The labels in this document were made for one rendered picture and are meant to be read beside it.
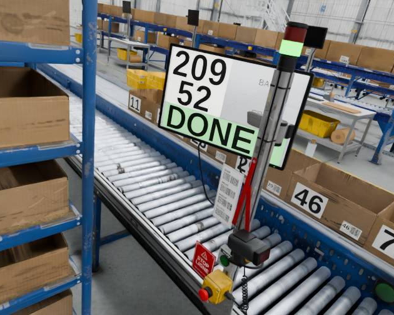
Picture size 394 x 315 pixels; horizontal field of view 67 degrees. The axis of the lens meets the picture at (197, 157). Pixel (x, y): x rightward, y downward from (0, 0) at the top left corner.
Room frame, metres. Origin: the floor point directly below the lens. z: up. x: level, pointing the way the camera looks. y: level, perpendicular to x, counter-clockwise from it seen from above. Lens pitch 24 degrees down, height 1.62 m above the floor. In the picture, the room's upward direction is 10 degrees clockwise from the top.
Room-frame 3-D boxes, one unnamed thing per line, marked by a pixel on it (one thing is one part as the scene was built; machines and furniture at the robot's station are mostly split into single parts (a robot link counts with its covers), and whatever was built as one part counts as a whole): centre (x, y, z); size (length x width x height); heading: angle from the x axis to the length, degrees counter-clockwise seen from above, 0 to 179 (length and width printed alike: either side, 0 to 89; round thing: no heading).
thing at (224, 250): (0.76, -0.15, 0.95); 0.07 x 0.03 x 0.07; 45
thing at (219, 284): (0.72, -0.16, 0.84); 0.15 x 0.09 x 0.07; 45
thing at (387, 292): (0.89, -0.80, 0.81); 0.07 x 0.01 x 0.07; 45
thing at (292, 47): (0.79, -0.18, 1.62); 0.05 x 0.05 x 0.06
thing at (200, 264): (0.82, -0.11, 0.85); 0.16 x 0.01 x 0.13; 45
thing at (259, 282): (0.97, -0.38, 0.72); 0.52 x 0.05 x 0.05; 135
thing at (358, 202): (1.29, -0.71, 0.97); 0.39 x 0.29 x 0.17; 45
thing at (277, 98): (0.79, -0.18, 1.11); 0.12 x 0.05 x 0.88; 45
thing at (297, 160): (1.56, -0.43, 0.96); 0.39 x 0.29 x 0.17; 45
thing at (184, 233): (1.24, -0.11, 0.72); 0.52 x 0.05 x 0.05; 135
